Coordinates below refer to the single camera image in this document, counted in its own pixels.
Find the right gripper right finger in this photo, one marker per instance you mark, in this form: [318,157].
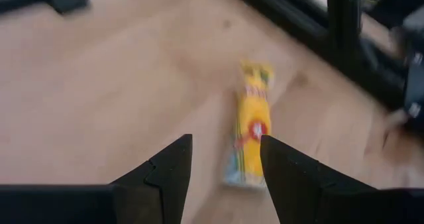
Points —
[304,194]

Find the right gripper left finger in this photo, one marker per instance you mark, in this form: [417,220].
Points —
[159,187]

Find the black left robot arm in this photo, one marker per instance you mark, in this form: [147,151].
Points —
[415,85]

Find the small yellow crayon pack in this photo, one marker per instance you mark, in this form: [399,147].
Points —
[253,111]

